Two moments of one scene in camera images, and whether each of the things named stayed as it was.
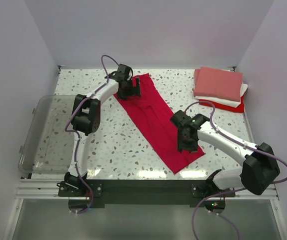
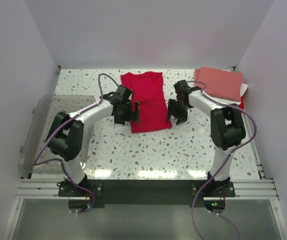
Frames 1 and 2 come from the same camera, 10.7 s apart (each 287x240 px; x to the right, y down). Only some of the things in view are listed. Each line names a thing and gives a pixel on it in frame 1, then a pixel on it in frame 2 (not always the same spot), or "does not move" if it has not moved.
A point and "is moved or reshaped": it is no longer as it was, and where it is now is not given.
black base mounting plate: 145,193 does not move
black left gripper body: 128,88 to 126,113
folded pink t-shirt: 218,83 does not move
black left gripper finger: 138,91 to 135,116
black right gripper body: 185,143 to 182,110
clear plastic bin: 48,148 does not move
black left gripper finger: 123,96 to 121,122
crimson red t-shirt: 152,116 is moved or reshaped
